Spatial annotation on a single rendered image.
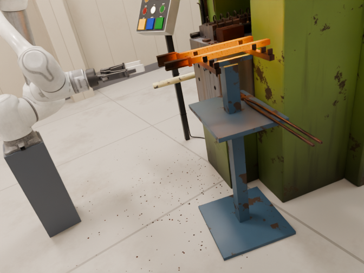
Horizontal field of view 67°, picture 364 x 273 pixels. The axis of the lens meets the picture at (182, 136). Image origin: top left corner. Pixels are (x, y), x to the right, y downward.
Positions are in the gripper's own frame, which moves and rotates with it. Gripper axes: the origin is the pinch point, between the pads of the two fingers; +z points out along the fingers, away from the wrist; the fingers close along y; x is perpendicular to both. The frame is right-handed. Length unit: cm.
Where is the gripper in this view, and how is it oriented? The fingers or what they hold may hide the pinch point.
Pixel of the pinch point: (135, 67)
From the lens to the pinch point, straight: 121.1
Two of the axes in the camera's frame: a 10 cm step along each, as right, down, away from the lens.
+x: -1.7, -8.6, -4.9
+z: 9.4, -2.8, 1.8
